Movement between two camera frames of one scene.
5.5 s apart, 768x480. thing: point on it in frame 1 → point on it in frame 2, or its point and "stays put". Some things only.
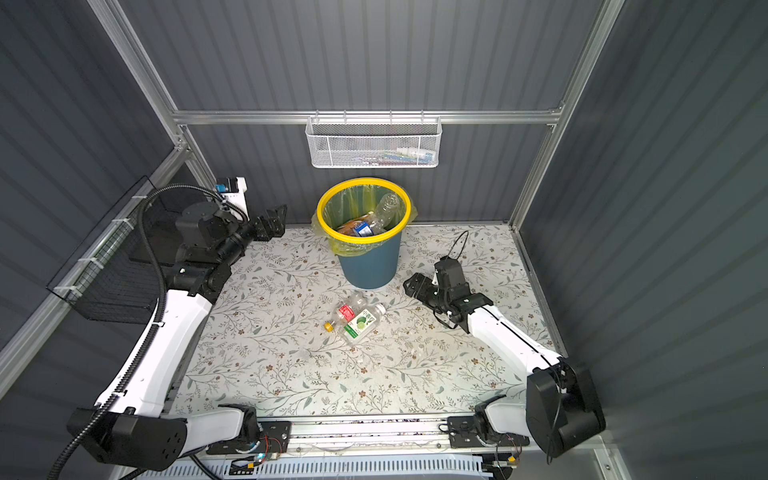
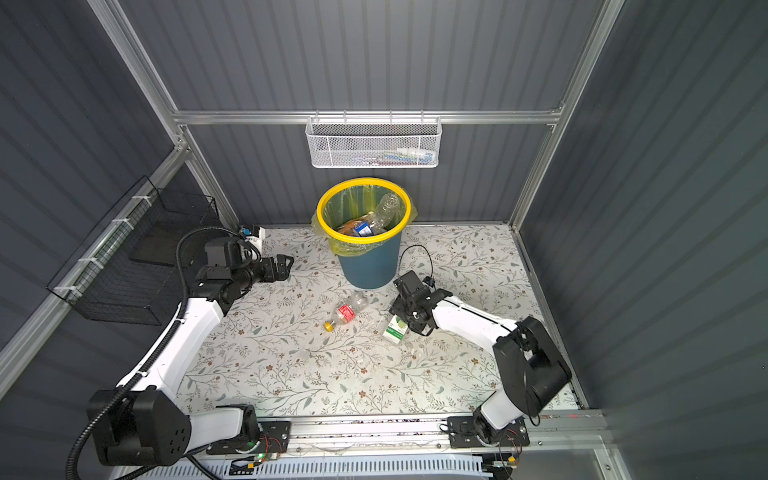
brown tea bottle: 349,227 stays put
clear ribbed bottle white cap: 387,213 stays put
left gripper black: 276,226 → 269,275
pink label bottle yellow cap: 348,311 stays put
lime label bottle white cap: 364,322 → 396,330
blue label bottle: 363,229 stays put
